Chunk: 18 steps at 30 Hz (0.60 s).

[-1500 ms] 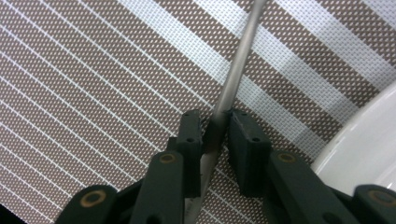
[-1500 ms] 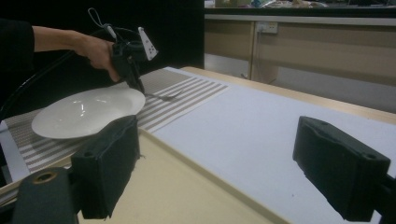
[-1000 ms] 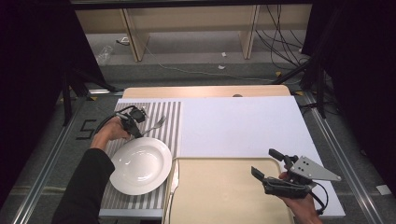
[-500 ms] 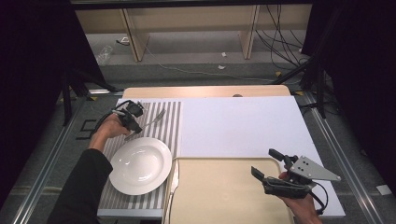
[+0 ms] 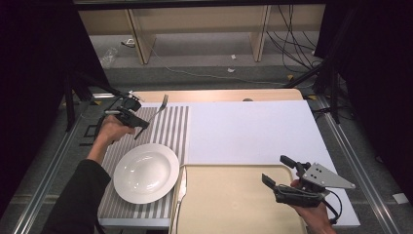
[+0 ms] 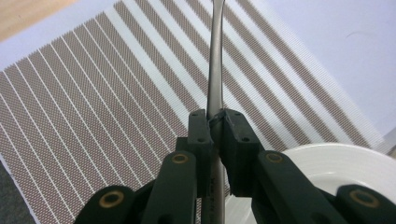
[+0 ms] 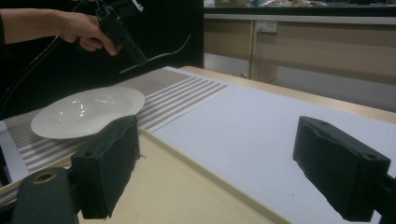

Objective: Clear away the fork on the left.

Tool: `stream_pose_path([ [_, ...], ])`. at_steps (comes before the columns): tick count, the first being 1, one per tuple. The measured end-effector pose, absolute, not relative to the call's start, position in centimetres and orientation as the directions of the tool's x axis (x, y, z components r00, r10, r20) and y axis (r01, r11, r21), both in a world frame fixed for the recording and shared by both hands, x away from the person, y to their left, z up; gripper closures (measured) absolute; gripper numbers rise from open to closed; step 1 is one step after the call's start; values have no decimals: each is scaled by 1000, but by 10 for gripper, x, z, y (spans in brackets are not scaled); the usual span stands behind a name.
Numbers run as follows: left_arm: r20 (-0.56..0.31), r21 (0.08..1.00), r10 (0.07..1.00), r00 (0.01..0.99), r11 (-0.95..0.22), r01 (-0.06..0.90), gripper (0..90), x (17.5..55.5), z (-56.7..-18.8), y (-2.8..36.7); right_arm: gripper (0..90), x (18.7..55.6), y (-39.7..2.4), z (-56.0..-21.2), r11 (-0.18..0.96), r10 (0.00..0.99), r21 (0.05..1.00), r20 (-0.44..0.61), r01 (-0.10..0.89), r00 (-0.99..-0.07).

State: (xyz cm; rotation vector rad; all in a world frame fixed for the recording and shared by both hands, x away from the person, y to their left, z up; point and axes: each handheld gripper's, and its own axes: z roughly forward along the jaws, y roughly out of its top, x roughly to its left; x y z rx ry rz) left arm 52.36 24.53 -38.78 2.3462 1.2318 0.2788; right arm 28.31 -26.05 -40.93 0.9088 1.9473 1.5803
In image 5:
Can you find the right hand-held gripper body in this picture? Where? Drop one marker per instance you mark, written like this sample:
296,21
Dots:
323,178

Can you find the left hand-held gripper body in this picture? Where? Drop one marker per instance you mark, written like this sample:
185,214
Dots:
128,113

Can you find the silver fork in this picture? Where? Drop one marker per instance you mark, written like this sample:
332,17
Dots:
159,109

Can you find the beige tray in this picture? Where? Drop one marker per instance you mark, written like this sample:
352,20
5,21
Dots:
233,201

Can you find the white plate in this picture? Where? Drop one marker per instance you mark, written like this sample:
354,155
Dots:
146,174

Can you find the person's left hand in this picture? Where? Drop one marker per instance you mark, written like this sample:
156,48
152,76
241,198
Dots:
113,130

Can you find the person's right hand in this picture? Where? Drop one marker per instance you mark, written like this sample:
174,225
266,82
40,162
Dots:
311,214

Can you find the grey striped placemat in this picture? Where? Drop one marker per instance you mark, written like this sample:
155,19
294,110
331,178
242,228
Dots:
168,130

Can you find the white foam board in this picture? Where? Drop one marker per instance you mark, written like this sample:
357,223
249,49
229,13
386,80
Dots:
253,133

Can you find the black tripod stand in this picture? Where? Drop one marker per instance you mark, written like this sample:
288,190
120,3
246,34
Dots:
69,104
334,97

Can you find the clear plastic bag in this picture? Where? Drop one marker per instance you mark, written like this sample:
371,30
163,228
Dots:
109,57

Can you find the white paper sheet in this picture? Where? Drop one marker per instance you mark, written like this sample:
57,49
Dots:
400,198

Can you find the black curtain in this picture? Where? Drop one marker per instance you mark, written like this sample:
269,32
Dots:
29,81
376,81

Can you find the light wooden shelf unit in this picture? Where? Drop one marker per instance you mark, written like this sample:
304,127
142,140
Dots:
201,19

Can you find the metal floor rail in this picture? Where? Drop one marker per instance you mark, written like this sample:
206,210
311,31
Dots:
48,182
357,162

